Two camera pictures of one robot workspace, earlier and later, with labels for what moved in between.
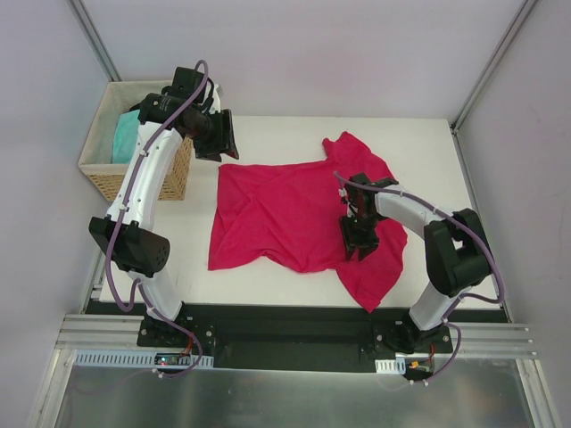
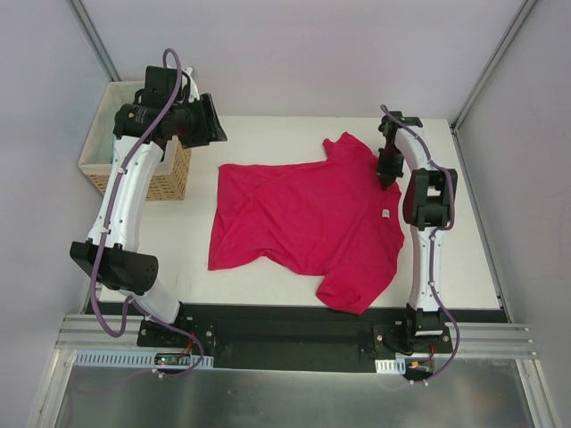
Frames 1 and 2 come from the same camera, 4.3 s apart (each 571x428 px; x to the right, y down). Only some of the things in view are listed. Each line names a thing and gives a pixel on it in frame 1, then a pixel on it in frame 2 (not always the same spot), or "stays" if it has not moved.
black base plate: (303, 335) stays
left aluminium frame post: (94, 37) stays
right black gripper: (358, 231) to (388, 165)
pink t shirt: (289, 214) stays
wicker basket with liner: (96, 162) stays
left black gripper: (219, 134) to (210, 119)
